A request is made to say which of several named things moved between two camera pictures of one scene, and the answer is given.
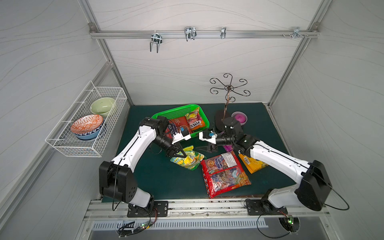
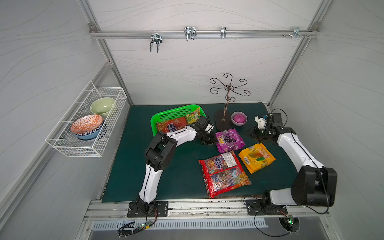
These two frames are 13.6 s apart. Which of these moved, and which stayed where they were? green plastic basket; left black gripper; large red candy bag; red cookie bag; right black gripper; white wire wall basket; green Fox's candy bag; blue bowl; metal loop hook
Moved: green Fox's candy bag; right black gripper; left black gripper
Stayed: white wire wall basket; metal loop hook; blue bowl; green plastic basket; red cookie bag; large red candy bag
